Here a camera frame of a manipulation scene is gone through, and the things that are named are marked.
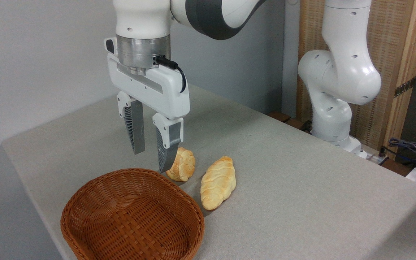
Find brown wicker basket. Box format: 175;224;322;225
60;168;205;260

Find small round croissant bread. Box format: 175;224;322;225
165;147;196;182

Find metal screen hinge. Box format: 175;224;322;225
394;77;416;98

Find wooden woven screen panel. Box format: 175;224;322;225
296;0;416;160

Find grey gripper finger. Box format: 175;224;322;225
152;112;185;174
117;91;146;155

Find long twisted bread roll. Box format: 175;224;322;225
200;156;237;211

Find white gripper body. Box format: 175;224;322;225
104;36;190;120

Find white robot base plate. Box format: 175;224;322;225
360;144;389;165

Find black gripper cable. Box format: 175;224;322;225
155;55;187;94

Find grey tablecloth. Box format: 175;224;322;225
1;84;416;260

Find brown wooden block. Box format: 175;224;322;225
285;118;307;131
268;111;291;123

